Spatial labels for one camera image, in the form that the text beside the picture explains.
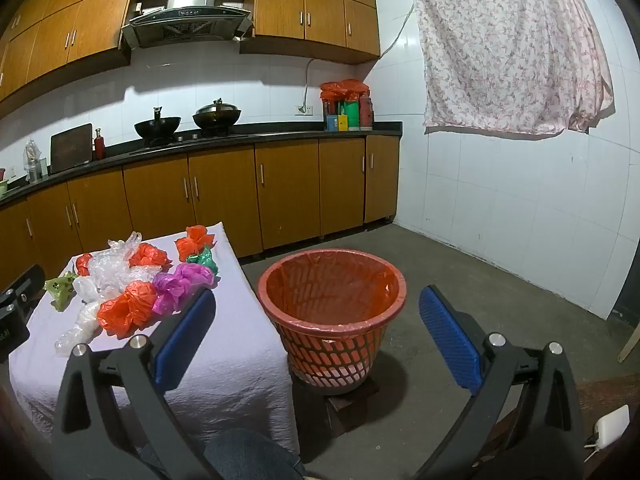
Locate person's leg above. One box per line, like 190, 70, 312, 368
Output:
200, 427, 307, 480
139, 439, 168, 473

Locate wooden cabinets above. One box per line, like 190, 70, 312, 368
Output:
0, 0, 381, 103
0, 135, 401, 291

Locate orange bag over bottles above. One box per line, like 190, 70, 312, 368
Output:
320, 79, 371, 103

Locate wooden stool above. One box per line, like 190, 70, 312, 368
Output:
324, 374, 384, 436

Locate white power adapter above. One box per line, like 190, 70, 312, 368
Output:
592, 405, 631, 453

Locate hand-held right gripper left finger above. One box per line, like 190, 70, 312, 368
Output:
52, 287, 223, 480

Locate dark green plastic bag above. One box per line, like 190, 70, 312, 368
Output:
186, 246, 220, 277

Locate light green printed plastic bag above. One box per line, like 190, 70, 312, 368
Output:
43, 270, 79, 307

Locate black kitchen countertop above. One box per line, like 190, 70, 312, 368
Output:
0, 121, 403, 206

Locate white plastic bag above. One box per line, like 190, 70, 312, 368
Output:
72, 275, 101, 303

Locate floral hanging cloth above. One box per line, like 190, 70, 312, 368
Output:
407, 0, 615, 136

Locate person's right leg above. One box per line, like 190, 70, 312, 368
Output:
200, 427, 307, 480

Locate large orange plastic bag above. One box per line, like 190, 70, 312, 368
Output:
96, 281, 160, 339

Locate wooden stick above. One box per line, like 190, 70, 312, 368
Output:
617, 322, 640, 363

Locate large clear plastic bag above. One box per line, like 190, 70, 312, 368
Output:
89, 252, 157, 303

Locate red plastic wastebasket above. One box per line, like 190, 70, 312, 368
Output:
257, 248, 407, 393

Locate white wall cable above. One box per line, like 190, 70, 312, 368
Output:
379, 2, 416, 59
302, 57, 322, 108

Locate glass jar with plastic bag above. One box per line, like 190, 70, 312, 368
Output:
25, 139, 48, 183

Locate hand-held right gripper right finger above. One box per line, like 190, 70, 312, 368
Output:
415, 285, 586, 480

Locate purple plastic bag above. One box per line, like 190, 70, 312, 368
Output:
151, 262, 217, 317

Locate table with white cloth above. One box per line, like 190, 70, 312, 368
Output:
9, 220, 301, 461

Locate black open wok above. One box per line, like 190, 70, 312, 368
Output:
134, 106, 182, 143

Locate long clear plastic bag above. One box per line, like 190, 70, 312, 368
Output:
54, 299, 110, 358

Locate wooden upper cabinets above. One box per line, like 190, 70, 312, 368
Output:
0, 0, 381, 103

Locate dark cutting board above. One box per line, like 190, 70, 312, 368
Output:
50, 123, 94, 173

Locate black wok with lid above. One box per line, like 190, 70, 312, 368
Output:
192, 100, 241, 136

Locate steel range hood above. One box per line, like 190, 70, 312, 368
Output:
120, 0, 253, 51

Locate wooden lower cabinets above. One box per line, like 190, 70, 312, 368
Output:
0, 135, 401, 291

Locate gas stove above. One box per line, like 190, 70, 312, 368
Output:
130, 130, 251, 148

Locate small clear plastic bag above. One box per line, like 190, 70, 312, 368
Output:
106, 231, 143, 260

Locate person's left leg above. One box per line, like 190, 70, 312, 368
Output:
139, 439, 168, 473

